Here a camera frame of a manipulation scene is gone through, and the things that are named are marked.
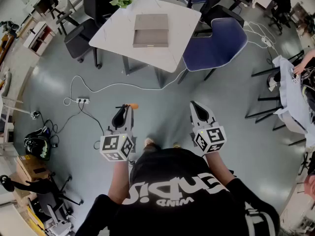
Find black floor cables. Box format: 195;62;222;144
36;102;105;150

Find green potted plant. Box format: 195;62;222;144
109;0;140;9

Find cardboard box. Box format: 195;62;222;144
15;154;52;182

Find black helmet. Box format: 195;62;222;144
24;127;52;161

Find person's left shoe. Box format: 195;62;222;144
143;137;162;152

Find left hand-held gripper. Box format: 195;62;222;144
99;106;137;162

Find blue shell chair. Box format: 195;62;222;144
177;17;249;85

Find black metal chair frames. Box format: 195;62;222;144
244;50;307;147

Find table with light-blue cloth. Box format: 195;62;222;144
272;55;315;148

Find grey drawer box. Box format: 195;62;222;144
132;13;169;49

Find person's left forearm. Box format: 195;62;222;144
107;159;131;205

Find white low shelf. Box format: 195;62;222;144
23;21;57;57

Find white marbled table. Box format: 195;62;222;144
88;0;202;88

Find black padded chair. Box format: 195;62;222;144
194;0;246;37

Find tangled white cables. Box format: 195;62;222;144
243;21;281;57

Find person's right forearm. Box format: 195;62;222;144
204;150;236;188

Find person's black printed shirt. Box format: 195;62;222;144
74;147;282;236

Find grey office chair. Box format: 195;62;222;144
0;173;84;236

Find black swivel chair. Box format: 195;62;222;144
267;0;293;36

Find black mesh office chair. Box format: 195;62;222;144
56;0;125;70

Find long white cable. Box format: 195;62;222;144
63;67;188;107

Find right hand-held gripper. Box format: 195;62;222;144
189;101;227;157

